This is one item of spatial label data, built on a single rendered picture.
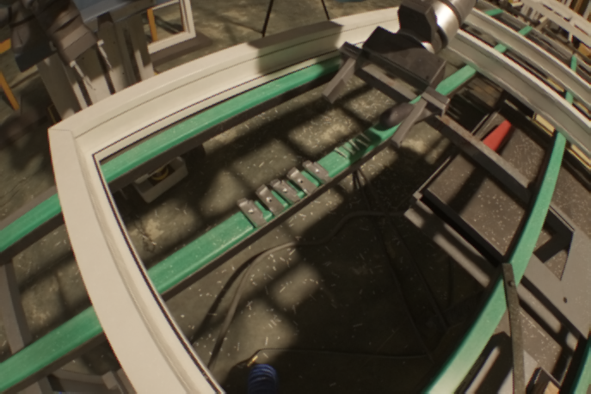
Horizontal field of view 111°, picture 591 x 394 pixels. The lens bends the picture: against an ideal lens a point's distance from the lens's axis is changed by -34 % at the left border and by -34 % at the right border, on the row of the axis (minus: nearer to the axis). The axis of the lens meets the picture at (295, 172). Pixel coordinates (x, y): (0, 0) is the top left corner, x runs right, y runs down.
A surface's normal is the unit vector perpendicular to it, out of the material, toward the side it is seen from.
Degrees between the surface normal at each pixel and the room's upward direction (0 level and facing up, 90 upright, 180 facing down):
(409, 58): 37
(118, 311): 0
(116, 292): 0
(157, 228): 0
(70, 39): 63
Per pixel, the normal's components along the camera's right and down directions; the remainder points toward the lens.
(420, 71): -0.38, -0.20
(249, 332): 0.07, -0.63
